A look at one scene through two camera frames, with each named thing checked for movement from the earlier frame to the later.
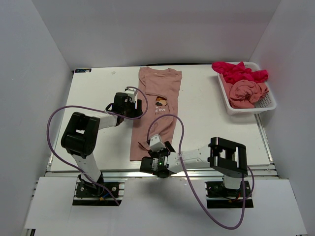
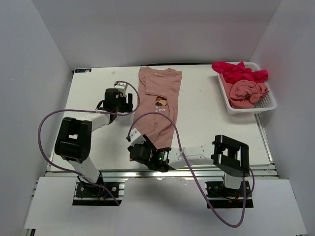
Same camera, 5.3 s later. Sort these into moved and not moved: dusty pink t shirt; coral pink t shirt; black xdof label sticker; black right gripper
Moved: black right gripper
Not moved: dusty pink t shirt; black xdof label sticker; coral pink t shirt
